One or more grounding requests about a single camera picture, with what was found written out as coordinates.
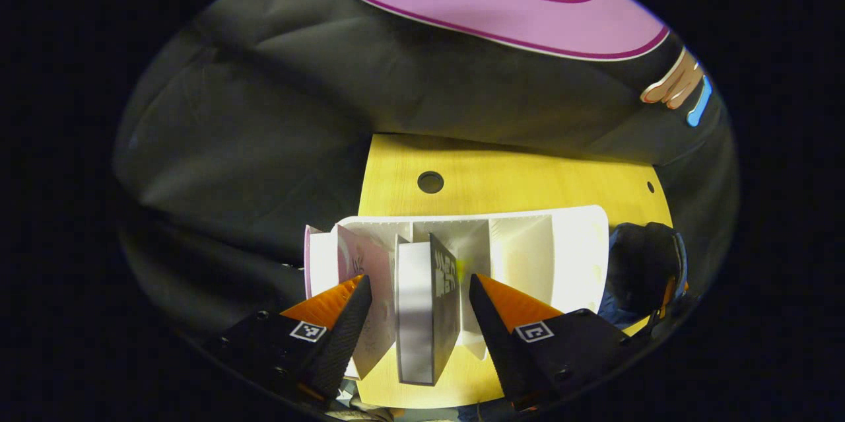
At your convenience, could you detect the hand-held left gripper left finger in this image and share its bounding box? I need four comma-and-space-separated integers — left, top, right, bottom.
205, 273, 374, 409

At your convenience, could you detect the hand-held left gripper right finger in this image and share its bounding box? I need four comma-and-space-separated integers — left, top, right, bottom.
469, 272, 634, 413

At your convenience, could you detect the blue schoolbag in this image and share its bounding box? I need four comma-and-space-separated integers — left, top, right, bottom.
597, 222, 691, 332

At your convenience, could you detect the black cover book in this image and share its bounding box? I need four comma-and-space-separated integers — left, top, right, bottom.
395, 232, 461, 386

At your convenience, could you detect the pink cover book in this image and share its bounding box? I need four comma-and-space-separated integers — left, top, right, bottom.
304, 224, 397, 381

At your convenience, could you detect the white bookshelf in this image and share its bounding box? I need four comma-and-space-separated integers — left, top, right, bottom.
337, 204, 609, 360

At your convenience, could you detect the black backdrop cloth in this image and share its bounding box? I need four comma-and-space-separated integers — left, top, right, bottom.
112, 0, 737, 343

